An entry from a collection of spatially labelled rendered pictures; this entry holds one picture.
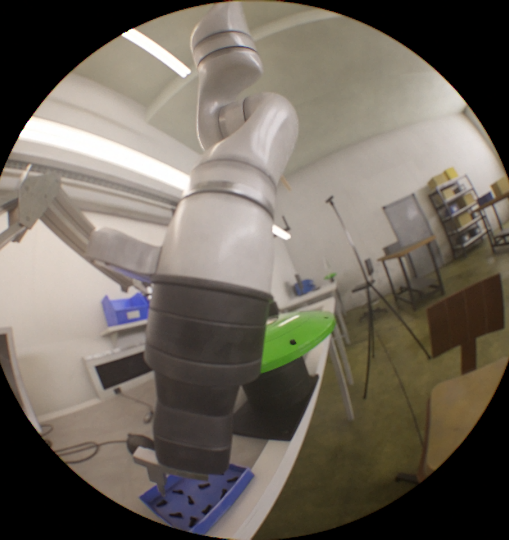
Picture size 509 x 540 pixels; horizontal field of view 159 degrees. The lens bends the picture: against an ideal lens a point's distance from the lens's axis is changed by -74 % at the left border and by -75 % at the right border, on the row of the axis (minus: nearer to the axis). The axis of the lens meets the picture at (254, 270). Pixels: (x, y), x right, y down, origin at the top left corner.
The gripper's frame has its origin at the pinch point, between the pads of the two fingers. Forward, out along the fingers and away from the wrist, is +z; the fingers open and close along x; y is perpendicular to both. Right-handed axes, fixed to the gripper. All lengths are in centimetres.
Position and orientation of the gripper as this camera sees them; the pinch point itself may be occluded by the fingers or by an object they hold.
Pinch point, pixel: (169, 476)
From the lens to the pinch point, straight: 20.9
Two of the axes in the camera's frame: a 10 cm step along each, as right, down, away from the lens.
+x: -1.2, 2.2, 9.7
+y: 9.9, 1.5, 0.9
